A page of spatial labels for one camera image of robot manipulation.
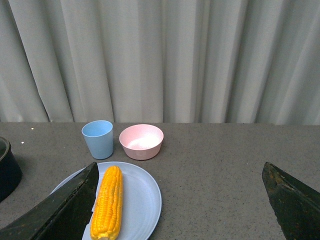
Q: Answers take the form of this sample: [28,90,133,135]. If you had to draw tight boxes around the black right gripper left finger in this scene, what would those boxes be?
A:
[0,162,99,240]

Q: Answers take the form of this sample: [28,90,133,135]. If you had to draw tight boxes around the white curtain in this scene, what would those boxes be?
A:
[0,0,320,125]

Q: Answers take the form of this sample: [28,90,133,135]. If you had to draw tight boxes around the light blue plate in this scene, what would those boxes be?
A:
[49,161,162,240]

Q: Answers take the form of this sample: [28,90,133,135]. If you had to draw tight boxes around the dark blue saucepan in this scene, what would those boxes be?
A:
[0,137,22,202]

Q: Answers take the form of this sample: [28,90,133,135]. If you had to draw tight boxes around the light blue cup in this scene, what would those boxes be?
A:
[81,120,114,160]

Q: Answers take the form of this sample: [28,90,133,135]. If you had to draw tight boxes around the yellow corn cob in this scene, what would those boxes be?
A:
[90,165,124,240]

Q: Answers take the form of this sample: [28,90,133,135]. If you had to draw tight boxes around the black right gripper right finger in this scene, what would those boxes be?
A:
[262,162,320,240]

